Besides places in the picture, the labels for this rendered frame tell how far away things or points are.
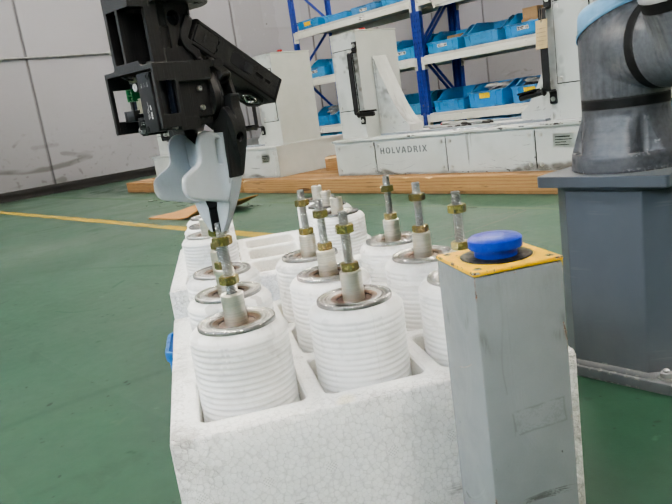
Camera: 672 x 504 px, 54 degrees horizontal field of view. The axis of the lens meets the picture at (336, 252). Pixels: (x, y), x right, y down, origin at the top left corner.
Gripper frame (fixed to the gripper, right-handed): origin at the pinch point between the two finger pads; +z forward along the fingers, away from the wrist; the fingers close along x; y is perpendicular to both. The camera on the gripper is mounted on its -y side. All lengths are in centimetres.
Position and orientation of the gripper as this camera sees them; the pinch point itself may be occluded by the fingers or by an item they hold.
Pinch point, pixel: (223, 215)
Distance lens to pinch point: 63.2
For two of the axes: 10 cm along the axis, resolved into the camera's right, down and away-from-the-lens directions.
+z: 1.4, 9.7, 2.1
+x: 7.6, 0.3, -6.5
